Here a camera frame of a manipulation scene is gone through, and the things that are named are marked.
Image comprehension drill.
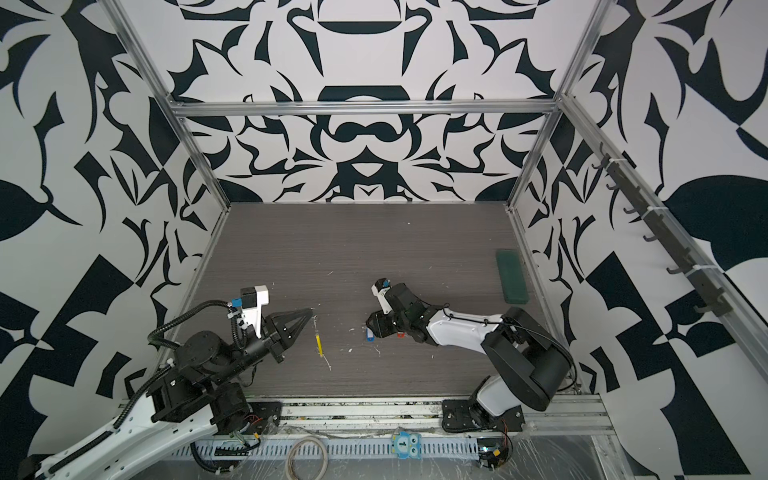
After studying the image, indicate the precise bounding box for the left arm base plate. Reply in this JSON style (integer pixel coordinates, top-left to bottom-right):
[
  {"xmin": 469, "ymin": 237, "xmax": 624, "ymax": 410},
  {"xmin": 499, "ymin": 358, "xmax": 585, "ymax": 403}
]
[{"xmin": 216, "ymin": 401, "xmax": 283, "ymax": 435}]

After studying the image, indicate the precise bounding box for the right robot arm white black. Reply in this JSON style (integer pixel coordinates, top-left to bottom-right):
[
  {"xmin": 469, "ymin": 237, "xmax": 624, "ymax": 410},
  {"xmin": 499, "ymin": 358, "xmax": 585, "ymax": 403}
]
[{"xmin": 366, "ymin": 278, "xmax": 577, "ymax": 433}]

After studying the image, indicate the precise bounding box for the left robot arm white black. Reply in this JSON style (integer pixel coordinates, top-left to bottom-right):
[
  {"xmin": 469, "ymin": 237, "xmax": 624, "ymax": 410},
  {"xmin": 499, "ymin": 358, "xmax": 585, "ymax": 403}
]
[{"xmin": 17, "ymin": 308, "xmax": 314, "ymax": 479}]

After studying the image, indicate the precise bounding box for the white tape roll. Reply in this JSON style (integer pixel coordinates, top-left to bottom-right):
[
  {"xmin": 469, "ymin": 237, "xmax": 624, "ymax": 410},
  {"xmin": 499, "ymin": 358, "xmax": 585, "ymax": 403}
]
[{"xmin": 284, "ymin": 436, "xmax": 330, "ymax": 480}]

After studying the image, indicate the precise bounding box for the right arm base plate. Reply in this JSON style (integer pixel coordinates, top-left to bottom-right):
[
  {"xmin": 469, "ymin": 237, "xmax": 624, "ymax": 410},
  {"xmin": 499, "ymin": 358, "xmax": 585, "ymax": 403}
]
[{"xmin": 441, "ymin": 399, "xmax": 525, "ymax": 433}]

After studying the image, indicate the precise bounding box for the metal keyring with keys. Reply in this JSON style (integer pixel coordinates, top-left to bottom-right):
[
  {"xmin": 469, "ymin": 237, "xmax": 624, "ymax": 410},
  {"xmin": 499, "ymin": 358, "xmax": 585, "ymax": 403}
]
[{"xmin": 312, "ymin": 315, "xmax": 332, "ymax": 372}]

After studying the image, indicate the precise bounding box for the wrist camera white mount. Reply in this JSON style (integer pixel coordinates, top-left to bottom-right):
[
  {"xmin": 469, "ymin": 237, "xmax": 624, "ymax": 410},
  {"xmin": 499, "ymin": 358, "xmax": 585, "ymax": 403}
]
[
  {"xmin": 228, "ymin": 285, "xmax": 269, "ymax": 338},
  {"xmin": 371, "ymin": 278, "xmax": 392, "ymax": 315}
]

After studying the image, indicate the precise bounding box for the blue monster sticker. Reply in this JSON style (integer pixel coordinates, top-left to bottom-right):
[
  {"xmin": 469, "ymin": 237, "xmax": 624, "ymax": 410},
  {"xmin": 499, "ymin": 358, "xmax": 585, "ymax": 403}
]
[{"xmin": 391, "ymin": 431, "xmax": 422, "ymax": 460}]

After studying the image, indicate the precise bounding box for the green rectangular plastic case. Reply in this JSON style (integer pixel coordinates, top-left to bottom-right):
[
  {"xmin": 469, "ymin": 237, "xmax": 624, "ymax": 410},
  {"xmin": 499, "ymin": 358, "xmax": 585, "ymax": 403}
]
[{"xmin": 495, "ymin": 249, "xmax": 530, "ymax": 305}]

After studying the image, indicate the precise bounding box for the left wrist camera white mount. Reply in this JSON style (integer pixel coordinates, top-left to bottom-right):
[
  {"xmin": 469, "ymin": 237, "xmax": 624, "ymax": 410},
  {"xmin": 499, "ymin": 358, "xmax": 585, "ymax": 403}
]
[{"xmin": 228, "ymin": 285, "xmax": 269, "ymax": 338}]

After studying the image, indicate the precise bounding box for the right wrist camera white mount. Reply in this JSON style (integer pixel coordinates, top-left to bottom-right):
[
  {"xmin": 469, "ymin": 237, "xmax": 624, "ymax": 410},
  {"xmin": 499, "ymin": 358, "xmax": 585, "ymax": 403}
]
[{"xmin": 371, "ymin": 278, "xmax": 392, "ymax": 315}]

